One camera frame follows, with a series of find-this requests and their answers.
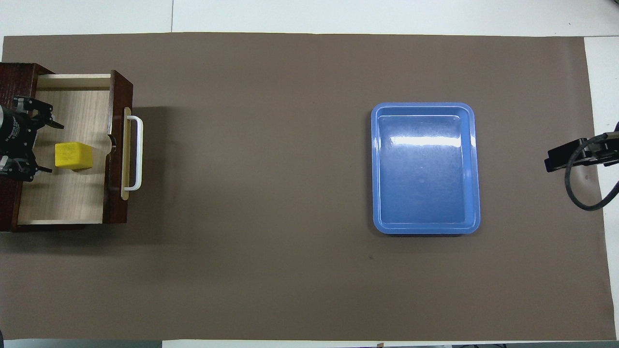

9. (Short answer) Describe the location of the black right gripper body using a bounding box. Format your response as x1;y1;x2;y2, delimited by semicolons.
586;132;619;168

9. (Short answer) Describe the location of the wooden drawer with white handle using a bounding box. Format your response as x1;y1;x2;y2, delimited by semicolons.
17;69;144;228

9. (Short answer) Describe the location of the dark wooden cabinet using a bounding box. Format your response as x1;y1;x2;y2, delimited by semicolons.
0;63;54;233

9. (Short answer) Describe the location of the yellow cube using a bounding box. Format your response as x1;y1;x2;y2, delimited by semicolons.
54;141;93;172

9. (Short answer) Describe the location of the blue plastic tray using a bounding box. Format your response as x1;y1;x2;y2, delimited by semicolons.
371;102;481;235

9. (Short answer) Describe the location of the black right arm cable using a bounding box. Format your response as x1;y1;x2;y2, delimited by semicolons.
563;120;619;212

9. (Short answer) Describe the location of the brown table mat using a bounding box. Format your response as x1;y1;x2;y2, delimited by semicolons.
0;32;616;342

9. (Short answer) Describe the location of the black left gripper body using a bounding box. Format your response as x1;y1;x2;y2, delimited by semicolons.
0;106;38;161

